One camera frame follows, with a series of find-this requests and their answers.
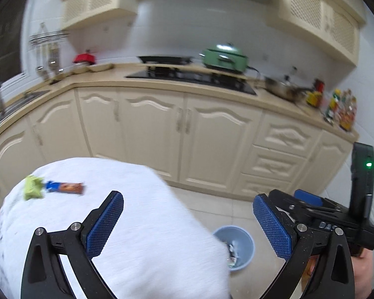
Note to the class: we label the white framed window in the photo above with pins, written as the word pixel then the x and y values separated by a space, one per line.
pixel 6 37

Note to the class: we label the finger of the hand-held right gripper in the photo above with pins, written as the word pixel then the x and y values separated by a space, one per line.
pixel 307 197
pixel 286 204

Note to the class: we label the stainless steel sink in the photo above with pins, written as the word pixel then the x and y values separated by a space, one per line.
pixel 15 106

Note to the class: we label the green snack wrapper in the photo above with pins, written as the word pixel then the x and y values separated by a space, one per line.
pixel 33 188

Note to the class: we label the cream lattice door cabinet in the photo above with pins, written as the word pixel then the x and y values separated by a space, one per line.
pixel 314 15
pixel 93 0

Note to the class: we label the brown snack bar wrapper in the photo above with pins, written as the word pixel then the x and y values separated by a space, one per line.
pixel 68 187

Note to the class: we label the cream ceramic bowl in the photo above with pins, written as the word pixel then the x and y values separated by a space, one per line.
pixel 81 69
pixel 101 67

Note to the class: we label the blue waste bin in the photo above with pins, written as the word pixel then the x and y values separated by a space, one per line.
pixel 246 249

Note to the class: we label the black glass stove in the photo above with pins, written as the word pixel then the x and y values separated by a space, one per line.
pixel 190 78

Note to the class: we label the white towel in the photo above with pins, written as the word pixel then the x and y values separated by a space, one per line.
pixel 143 224

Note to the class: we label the dark sauce bottle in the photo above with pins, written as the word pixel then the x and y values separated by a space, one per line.
pixel 314 95

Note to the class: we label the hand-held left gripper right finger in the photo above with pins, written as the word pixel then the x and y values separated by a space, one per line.
pixel 271 224

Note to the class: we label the steel frying pan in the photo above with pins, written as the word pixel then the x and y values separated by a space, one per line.
pixel 280 88

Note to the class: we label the hanging metal utensil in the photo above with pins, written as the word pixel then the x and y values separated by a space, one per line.
pixel 41 64
pixel 54 60

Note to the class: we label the cream base cabinets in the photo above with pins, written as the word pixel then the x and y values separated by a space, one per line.
pixel 143 130

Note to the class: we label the amber oil bottle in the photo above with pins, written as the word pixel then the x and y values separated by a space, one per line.
pixel 344 110
pixel 352 115

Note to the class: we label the person's right hand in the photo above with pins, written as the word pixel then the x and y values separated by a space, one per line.
pixel 364 274

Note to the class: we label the green electric pot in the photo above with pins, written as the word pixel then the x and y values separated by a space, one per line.
pixel 224 59

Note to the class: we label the yellow cap seasoning bottle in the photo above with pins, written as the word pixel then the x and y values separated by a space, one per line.
pixel 333 107

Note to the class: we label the black grill pan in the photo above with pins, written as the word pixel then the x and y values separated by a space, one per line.
pixel 162 59

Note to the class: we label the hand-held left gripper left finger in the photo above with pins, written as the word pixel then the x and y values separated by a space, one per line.
pixel 104 224

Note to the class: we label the metal utensil rail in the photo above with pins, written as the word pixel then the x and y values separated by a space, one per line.
pixel 46 38

